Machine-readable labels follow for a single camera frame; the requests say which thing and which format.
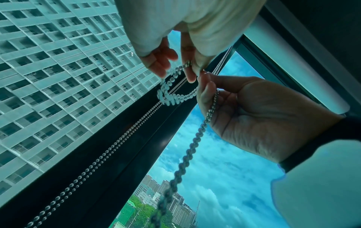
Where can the distant city buildings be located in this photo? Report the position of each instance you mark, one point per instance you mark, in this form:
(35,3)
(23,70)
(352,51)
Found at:
(174,204)

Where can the black window frame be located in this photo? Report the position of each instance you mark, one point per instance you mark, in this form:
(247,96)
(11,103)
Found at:
(118,160)

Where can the person's left hand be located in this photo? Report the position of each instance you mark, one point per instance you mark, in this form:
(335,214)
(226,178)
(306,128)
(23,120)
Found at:
(262,115)

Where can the white roller blind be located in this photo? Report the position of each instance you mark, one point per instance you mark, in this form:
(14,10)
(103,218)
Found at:
(299,66)

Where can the dark blind cassette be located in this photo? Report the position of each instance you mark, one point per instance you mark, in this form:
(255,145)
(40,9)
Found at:
(327,29)

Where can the person's left forearm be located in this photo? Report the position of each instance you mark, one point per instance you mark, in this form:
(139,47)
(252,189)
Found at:
(318,191)

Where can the person's right hand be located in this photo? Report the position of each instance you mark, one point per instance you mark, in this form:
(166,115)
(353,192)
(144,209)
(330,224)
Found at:
(158,60)

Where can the person's right forearm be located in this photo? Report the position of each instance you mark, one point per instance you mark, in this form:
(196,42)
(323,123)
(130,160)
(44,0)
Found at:
(203,20)

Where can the green trees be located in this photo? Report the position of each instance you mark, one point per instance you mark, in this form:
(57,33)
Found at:
(141,210)

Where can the tall apartment building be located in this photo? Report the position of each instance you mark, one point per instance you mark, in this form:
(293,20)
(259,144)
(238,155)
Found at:
(56,78)

